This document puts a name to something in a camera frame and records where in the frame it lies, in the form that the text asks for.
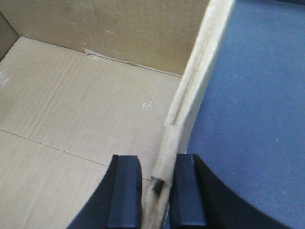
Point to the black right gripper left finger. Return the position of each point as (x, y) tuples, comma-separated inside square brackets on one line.
[(117, 201)]

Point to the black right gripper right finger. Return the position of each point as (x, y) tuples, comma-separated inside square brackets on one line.
[(200, 200)]

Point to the brown cardboard carton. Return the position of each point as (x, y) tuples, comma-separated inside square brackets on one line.
[(83, 80)]

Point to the dark grey conveyor belt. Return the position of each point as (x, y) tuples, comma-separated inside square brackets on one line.
[(250, 129)]

